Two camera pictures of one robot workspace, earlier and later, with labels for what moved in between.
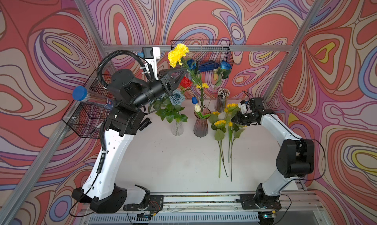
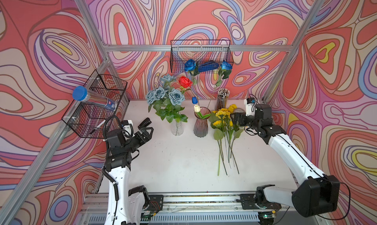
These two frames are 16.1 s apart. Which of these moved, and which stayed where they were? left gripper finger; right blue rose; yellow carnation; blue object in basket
Moved: left gripper finger; yellow carnation
Stayed: right blue rose; blue object in basket
